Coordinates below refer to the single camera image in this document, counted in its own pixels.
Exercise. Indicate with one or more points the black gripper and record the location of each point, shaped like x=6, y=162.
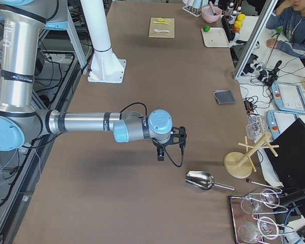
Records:
x=159, y=147

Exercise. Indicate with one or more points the white plastic spoon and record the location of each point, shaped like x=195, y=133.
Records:
x=161, y=30

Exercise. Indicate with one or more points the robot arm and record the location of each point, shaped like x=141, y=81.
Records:
x=20, y=122

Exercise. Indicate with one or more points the pink bowl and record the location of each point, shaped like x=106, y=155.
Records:
x=208, y=14

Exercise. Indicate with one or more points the metal scoop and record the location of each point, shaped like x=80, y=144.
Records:
x=204, y=180

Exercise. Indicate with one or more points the wooden mug tree stand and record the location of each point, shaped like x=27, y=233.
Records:
x=241, y=165

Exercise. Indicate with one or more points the grey folded cloth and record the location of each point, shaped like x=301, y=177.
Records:
x=224, y=97

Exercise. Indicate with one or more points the black glass rack tray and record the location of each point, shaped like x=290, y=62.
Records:
x=253, y=217

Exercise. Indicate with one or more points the teach pendant near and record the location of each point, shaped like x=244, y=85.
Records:
x=279, y=121

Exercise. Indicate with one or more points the teach pendant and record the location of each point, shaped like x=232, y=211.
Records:
x=279, y=121
x=288, y=97

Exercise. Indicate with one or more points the bamboo cutting board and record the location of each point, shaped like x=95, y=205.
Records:
x=170, y=27

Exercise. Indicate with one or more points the cream rabbit tray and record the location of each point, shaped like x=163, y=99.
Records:
x=215, y=38

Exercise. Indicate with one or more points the yellow plastic knife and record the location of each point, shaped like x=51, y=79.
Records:
x=157, y=22

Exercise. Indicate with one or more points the green lime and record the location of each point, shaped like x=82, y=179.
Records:
x=206, y=28

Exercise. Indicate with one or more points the black monitor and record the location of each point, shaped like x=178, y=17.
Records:
x=289, y=165

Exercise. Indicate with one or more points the teach pendant far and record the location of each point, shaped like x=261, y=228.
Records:
x=288, y=97

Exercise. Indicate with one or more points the metal muddler tube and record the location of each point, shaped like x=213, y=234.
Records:
x=212, y=8

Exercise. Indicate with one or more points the white support pole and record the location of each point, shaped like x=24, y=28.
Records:
x=97, y=25

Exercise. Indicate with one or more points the seated person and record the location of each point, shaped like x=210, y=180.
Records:
x=290, y=15

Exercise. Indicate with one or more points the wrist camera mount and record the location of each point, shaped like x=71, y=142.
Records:
x=178, y=136

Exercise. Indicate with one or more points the white pole base plate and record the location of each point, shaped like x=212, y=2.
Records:
x=107, y=70

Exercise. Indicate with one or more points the aluminium frame post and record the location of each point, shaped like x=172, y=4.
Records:
x=255, y=34

